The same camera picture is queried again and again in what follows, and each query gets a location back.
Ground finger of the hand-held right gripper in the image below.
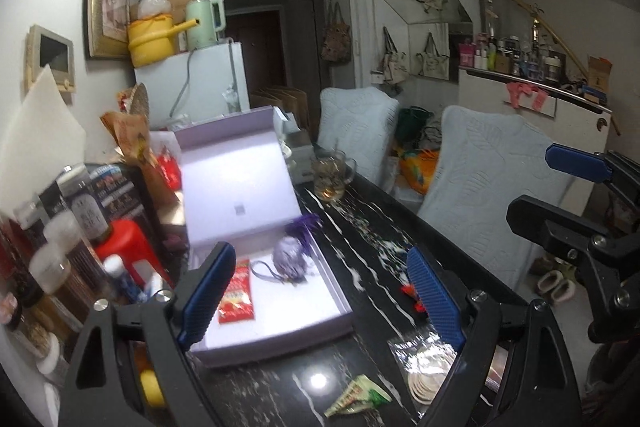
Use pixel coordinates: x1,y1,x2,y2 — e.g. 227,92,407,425
545,144,640,208
506,196,640,344

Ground clear plastic bag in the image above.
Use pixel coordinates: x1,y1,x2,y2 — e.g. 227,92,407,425
387,329,468,408

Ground white capped blue bottle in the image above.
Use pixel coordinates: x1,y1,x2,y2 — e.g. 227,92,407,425
102,254,146,305

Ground green electric kettle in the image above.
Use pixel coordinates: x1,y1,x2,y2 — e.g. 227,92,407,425
186,0,227,52

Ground bamboo pole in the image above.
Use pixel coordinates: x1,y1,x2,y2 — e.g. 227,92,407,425
467,0,621,138

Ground purple sachet pouch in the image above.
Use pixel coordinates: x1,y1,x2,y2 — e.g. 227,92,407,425
250,234,315,285

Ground woven fan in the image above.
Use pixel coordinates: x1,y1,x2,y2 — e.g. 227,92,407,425
120,83,150,118

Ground brown patterned tote bag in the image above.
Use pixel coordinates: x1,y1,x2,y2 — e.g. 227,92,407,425
320,2,353,65

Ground black display box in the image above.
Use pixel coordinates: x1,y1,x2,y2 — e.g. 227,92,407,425
82,163,151,233

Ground dark wooden door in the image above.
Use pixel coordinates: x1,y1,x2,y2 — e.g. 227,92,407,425
227,7,283,95

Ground light blue covered chair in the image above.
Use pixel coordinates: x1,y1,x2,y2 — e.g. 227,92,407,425
318,87,401,188
417,105,581,290

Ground yellow pot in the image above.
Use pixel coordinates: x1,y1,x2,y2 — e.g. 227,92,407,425
127,13,198,68

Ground red snack packet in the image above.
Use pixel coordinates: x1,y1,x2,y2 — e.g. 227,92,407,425
218,258,256,324

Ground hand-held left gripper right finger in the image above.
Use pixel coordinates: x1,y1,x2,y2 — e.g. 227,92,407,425
406,246,583,427

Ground clear lidded jar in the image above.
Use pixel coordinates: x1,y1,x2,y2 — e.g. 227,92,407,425
44,211,96,258
29,243,83,323

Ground row of bottles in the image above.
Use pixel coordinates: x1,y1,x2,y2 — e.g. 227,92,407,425
460,32,591,84

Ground grey box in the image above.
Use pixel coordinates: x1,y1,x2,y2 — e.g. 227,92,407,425
287,129,321,182

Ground purple gift box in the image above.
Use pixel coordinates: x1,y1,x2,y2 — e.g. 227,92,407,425
172,105,355,369

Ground small cardboard box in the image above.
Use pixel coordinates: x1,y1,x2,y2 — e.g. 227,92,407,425
587,56,613,90

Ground green bag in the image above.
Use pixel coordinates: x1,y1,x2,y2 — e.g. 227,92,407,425
397,107,433,140

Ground white foam board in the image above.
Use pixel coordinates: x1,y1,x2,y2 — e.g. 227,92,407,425
0,64,87,212

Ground white plastic bag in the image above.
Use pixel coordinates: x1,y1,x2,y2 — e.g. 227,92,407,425
137,0,171,18

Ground beige wall intercom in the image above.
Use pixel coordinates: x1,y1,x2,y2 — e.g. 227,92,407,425
26,25,77,94

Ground glass mug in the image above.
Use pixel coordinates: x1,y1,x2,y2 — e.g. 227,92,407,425
311,150,358,202

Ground brown paper bags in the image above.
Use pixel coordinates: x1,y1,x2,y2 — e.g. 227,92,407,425
250,86,308,132

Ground small red tassel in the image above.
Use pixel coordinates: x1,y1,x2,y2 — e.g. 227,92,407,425
400,282,427,315

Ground beige slipper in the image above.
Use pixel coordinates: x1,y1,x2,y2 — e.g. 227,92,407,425
547,279,576,305
535,271,563,295

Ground green packet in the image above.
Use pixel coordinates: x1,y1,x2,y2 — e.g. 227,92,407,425
324,374,392,419

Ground brown snack bag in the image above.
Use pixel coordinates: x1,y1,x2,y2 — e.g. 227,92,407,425
100,112,151,168

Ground orange bag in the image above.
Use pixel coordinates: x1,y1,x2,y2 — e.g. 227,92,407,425
397,149,441,195

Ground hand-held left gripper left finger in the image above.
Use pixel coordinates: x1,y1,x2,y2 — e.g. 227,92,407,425
59,241,237,427

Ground pink cloth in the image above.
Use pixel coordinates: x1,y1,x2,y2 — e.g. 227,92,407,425
507,82,548,110

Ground brown slipper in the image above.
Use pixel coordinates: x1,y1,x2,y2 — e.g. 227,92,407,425
529,257,567,277

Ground red plastic stool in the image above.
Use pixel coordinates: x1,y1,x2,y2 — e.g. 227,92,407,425
95,219,171,293

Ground white mini fridge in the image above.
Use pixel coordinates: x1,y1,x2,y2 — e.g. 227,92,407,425
134,42,251,130

